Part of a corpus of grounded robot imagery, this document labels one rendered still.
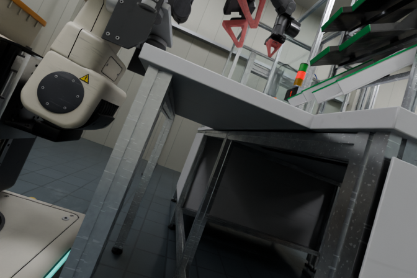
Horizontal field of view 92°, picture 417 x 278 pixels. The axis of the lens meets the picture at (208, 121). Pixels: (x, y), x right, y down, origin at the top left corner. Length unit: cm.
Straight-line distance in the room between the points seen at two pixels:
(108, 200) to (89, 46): 39
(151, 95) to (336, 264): 37
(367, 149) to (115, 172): 38
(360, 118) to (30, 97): 67
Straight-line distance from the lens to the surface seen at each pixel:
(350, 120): 37
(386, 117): 33
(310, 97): 78
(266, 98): 39
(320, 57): 91
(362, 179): 35
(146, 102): 38
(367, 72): 71
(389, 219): 33
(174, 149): 407
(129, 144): 38
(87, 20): 70
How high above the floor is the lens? 74
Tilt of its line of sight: 6 degrees up
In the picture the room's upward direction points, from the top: 21 degrees clockwise
